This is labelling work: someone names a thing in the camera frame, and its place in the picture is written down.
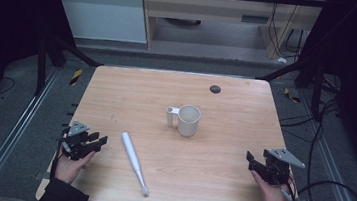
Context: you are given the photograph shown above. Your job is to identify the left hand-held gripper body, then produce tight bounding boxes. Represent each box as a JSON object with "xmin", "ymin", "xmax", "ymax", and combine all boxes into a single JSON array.
[{"xmin": 59, "ymin": 119, "xmax": 99, "ymax": 163}]

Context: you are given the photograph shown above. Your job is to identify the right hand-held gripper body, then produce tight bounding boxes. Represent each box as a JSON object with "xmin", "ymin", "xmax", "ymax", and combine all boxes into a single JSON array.
[{"xmin": 257, "ymin": 146, "xmax": 308, "ymax": 189}]

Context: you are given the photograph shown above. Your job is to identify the person's right hand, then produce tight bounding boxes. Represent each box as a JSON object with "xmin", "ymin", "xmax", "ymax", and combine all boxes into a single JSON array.
[{"xmin": 247, "ymin": 170, "xmax": 294, "ymax": 201}]

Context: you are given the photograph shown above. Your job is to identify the person's left hand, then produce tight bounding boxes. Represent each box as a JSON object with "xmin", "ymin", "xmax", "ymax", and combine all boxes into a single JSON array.
[{"xmin": 53, "ymin": 146, "xmax": 97, "ymax": 188}]

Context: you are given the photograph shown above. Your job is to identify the right gripper grey plug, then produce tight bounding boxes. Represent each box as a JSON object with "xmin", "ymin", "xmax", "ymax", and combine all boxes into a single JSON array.
[{"xmin": 278, "ymin": 186, "xmax": 303, "ymax": 201}]

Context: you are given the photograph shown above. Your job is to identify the yellow black tape marker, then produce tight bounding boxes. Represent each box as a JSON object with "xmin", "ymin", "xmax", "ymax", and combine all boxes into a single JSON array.
[
  {"xmin": 69, "ymin": 67, "xmax": 84, "ymax": 87},
  {"xmin": 282, "ymin": 86, "xmax": 303, "ymax": 104}
]

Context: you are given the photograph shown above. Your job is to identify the dark round table grommet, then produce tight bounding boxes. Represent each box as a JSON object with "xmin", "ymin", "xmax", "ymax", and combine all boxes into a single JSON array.
[{"xmin": 208, "ymin": 84, "xmax": 222, "ymax": 95}]

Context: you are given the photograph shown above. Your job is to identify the black metal stand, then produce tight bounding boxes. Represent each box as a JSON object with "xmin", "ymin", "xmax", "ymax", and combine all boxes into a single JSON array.
[
  {"xmin": 252, "ymin": 54, "xmax": 328, "ymax": 122},
  {"xmin": 31, "ymin": 31, "xmax": 108, "ymax": 104}
]

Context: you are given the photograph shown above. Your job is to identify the white cabinet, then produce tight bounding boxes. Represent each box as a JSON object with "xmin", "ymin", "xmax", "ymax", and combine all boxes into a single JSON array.
[{"xmin": 43, "ymin": 0, "xmax": 152, "ymax": 47}]

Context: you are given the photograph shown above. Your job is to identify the light wooden desk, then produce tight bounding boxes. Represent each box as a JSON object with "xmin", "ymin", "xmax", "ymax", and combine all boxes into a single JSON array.
[{"xmin": 133, "ymin": 0, "xmax": 328, "ymax": 68}]

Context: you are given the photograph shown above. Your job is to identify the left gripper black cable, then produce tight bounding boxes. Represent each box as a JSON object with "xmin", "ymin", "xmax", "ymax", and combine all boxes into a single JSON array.
[{"xmin": 50, "ymin": 127, "xmax": 70, "ymax": 181}]

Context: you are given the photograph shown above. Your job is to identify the aluminium floor rail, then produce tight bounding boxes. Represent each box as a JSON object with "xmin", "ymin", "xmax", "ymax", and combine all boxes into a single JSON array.
[
  {"xmin": 0, "ymin": 61, "xmax": 61, "ymax": 201},
  {"xmin": 289, "ymin": 88, "xmax": 357, "ymax": 201}
]

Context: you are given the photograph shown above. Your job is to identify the black floor cables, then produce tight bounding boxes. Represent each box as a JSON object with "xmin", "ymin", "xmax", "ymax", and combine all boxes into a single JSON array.
[{"xmin": 272, "ymin": 90, "xmax": 343, "ymax": 198}]

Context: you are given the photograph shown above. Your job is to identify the white cup with handle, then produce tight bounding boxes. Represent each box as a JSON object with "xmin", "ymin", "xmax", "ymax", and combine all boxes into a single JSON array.
[{"xmin": 163, "ymin": 101, "xmax": 203, "ymax": 140}]

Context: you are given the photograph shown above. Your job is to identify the thin black floor cable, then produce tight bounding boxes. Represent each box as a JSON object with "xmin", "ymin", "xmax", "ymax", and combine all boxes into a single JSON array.
[{"xmin": 0, "ymin": 75, "xmax": 17, "ymax": 98}]

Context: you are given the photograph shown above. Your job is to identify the black hanging cables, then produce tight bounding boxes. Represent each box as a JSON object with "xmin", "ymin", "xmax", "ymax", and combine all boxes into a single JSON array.
[{"xmin": 264, "ymin": 2, "xmax": 309, "ymax": 61}]

